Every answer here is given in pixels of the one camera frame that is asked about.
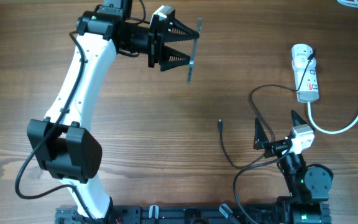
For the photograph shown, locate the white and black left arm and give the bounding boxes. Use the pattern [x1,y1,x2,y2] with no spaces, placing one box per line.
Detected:
[27,1,200,223]

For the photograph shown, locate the black charging cable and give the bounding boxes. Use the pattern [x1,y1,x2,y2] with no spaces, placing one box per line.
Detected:
[218,49,316,170]

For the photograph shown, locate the white charger adapter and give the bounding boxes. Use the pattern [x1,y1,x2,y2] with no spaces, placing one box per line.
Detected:
[292,55,316,71]

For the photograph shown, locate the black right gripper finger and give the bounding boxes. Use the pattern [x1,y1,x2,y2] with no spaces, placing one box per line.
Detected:
[253,118,269,150]
[291,110,308,126]

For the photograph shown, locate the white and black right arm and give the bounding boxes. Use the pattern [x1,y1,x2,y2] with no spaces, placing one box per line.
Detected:
[254,110,334,224]

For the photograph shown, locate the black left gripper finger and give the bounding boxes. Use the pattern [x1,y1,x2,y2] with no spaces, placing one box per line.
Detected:
[160,46,191,72]
[168,19,200,42]

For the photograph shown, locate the white power strip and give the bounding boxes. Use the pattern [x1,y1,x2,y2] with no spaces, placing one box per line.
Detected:
[291,44,319,103]

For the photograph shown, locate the smartphone with teal screen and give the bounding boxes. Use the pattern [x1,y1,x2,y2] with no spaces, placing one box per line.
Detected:
[187,17,203,84]

